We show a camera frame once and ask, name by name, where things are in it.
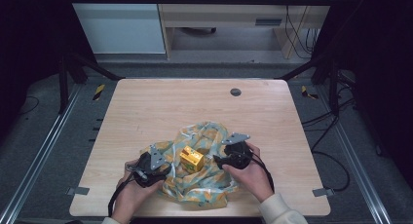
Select person's left hand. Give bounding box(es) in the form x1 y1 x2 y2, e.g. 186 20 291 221
111 159 165 224

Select left hand-held gripper black cable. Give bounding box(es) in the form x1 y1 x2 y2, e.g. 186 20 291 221
107 165 144 217

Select small yellow box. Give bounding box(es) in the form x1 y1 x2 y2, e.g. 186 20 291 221
178 145 206 172

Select light wooden desk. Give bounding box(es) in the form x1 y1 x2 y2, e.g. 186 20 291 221
155 0 337 60

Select black metal stand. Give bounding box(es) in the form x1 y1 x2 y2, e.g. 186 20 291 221
57 50 126 115
277 53 341 117

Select black curtain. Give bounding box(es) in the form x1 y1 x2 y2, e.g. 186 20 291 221
0 0 98 140
311 0 413 189

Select hanging black cables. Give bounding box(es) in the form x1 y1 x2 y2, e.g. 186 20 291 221
283 0 322 60

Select yellow black striped tape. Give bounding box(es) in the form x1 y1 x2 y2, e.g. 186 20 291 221
93 84 106 101
300 85 319 100

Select white cabinet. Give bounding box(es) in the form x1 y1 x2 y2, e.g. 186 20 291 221
66 0 167 55

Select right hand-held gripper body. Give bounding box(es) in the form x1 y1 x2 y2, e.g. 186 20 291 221
221 131 254 170

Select aluminium floor rail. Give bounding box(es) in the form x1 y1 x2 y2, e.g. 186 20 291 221
0 84 83 224
316 84 394 224

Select black horizontal frame bar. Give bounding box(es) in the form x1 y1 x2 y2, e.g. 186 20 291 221
66 0 337 7

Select thin black floor cable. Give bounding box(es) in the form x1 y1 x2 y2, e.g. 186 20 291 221
18 94 41 117

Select right hand-held gripper black cable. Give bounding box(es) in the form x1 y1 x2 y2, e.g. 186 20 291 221
247 150 276 193

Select lemon print teal cloth bag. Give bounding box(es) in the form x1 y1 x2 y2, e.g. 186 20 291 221
139 121 241 210

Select hand-held gripper black cable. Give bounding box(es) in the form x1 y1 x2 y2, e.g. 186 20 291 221
247 150 276 193
107 165 144 217

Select person's right hand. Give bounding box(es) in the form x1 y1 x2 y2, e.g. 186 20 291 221
223 141 276 204

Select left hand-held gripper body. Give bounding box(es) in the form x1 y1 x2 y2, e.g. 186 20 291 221
126 144 173 189

